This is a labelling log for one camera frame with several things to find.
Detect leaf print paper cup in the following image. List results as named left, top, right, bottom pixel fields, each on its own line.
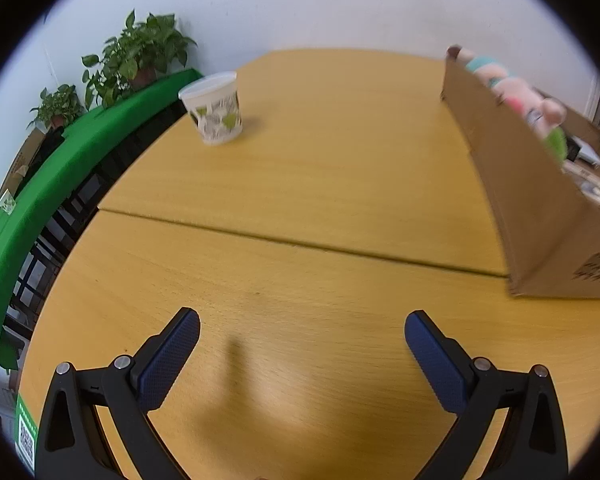
left=178, top=72, right=243, bottom=147

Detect black chair frames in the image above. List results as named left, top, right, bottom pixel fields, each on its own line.
left=2, top=100, right=186, bottom=346

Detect green code sign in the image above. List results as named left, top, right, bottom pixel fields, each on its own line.
left=15, top=395, right=40, bottom=476

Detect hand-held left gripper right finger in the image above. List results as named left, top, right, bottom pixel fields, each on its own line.
left=404, top=310, right=570, bottom=480

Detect green partition shelf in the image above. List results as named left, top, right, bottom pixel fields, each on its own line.
left=0, top=67, right=203, bottom=371

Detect small grey white object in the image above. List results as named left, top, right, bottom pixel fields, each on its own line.
left=567, top=135, right=600, bottom=166

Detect small potted green plant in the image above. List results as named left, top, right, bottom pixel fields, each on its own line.
left=29, top=84, right=83, bottom=131

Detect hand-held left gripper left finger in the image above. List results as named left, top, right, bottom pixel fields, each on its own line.
left=34, top=306, right=202, bottom=480

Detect small cardboard box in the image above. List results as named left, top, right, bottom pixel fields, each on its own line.
left=0, top=127, right=46, bottom=201

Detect wooden desktop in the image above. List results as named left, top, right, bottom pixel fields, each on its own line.
left=17, top=49, right=600, bottom=480

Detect green plush toy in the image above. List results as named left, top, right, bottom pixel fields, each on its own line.
left=542, top=127, right=569, bottom=163

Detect brown cardboard box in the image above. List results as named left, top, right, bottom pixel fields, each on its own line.
left=440, top=55, right=600, bottom=301

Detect large potted green plant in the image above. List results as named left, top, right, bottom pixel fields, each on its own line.
left=82, top=10, right=198, bottom=111

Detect pastel pink plush toy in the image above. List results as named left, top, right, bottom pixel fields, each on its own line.
left=447, top=45, right=568, bottom=131

